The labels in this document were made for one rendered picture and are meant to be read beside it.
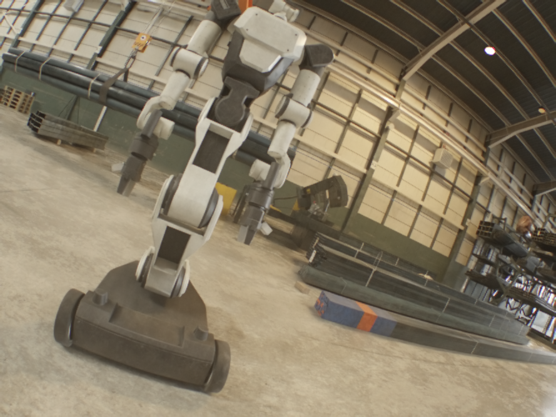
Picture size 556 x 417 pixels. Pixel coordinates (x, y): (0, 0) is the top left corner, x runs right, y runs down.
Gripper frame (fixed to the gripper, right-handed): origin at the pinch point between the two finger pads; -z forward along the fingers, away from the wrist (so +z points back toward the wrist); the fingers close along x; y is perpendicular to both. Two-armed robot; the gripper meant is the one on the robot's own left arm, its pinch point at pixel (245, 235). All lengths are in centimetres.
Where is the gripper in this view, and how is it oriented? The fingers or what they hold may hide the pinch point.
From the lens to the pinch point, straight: 95.4
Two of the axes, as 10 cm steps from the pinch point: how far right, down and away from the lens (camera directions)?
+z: 3.4, -9.3, 1.6
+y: 8.7, 3.7, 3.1
